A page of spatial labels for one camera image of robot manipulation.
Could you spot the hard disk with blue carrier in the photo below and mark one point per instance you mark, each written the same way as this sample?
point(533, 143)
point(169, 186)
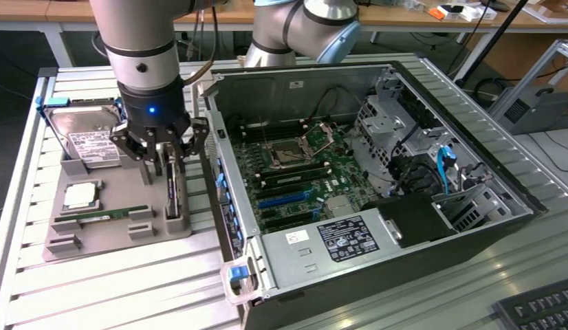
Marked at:
point(81, 137)

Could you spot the green motherboard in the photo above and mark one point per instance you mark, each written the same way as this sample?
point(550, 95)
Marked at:
point(342, 172)

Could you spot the thin locking lever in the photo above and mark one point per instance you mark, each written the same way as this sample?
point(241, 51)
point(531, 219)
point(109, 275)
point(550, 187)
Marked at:
point(262, 132)

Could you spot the aluminium frame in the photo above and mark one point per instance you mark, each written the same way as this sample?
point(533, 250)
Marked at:
point(541, 65)

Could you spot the gray computer box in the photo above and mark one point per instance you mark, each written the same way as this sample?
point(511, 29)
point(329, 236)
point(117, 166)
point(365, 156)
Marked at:
point(539, 113)

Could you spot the open black PC case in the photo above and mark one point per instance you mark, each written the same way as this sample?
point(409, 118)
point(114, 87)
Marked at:
point(402, 275)

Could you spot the orange white box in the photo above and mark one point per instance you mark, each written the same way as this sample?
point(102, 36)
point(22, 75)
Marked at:
point(437, 13)

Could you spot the silver drive cage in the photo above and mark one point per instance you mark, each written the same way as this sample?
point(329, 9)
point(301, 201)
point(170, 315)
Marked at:
point(377, 154)

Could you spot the black keyboard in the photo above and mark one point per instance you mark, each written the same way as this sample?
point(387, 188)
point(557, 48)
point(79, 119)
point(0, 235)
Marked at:
point(539, 309)

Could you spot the blue case latch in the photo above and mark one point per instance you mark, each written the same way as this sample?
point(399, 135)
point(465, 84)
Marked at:
point(237, 274)

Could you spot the black fan shroud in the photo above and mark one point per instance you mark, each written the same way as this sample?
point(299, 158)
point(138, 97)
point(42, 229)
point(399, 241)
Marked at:
point(411, 220)

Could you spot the metal socket cover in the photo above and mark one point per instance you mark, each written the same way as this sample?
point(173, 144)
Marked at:
point(319, 137)

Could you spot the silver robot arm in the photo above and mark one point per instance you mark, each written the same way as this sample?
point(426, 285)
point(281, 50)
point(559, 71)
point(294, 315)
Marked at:
point(135, 41)

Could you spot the black RAM stick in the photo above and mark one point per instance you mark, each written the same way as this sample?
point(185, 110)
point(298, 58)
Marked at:
point(291, 178)

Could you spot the gray power supply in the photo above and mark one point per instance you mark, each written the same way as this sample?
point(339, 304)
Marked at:
point(301, 261)

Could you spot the black expansion slot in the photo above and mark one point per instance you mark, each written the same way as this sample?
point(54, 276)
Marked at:
point(287, 221)
point(281, 192)

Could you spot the wooden desk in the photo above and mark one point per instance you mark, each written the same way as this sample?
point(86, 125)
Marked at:
point(503, 15)
point(17, 10)

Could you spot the black RAM slot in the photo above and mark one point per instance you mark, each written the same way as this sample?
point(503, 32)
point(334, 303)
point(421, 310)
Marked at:
point(254, 137)
point(253, 131)
point(287, 167)

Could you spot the silver CPU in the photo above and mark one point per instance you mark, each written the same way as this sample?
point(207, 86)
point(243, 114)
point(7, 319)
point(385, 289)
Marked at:
point(81, 196)

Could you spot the silver chipset heatsink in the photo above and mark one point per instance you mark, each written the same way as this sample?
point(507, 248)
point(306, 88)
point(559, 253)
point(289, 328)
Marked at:
point(339, 206)

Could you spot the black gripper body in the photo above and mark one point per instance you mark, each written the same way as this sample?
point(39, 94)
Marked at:
point(150, 103)

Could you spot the green RAM stick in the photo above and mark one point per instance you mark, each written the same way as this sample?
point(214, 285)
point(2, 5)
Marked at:
point(99, 214)

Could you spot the black tripod pole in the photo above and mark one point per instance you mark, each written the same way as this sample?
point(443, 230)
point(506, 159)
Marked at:
point(494, 38)

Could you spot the CPU socket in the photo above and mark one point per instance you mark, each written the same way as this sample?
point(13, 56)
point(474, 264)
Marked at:
point(285, 153)

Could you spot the gray parts rack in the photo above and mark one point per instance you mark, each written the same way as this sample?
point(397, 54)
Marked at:
point(122, 192)

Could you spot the graphics card with metal bracket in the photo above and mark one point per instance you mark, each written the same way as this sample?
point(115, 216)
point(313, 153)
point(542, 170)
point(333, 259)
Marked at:
point(173, 192)

